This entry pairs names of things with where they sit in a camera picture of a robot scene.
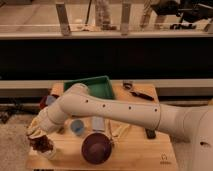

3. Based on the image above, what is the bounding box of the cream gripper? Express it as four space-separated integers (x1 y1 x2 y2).
26 118 47 139

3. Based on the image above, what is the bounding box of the dark purple grape bunch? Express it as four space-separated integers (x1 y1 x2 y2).
30 136 53 153

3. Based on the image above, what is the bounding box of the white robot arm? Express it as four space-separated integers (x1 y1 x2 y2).
27 83 213 171

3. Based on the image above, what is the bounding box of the white paper cup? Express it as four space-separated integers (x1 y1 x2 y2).
37 146 56 160

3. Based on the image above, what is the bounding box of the blue plastic cup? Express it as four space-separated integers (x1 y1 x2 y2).
70 119 85 136

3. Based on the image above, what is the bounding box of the clear glass cup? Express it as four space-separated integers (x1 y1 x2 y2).
92 117 105 131

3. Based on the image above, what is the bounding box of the light blue sponge block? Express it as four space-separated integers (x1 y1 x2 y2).
45 95 56 106

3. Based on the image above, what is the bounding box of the dark maroon bowl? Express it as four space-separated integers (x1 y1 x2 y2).
81 133 112 164

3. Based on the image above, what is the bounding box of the green plastic tray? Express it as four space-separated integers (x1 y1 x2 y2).
64 76 115 99

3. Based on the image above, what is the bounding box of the black handled can opener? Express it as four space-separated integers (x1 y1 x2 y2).
122 81 154 101

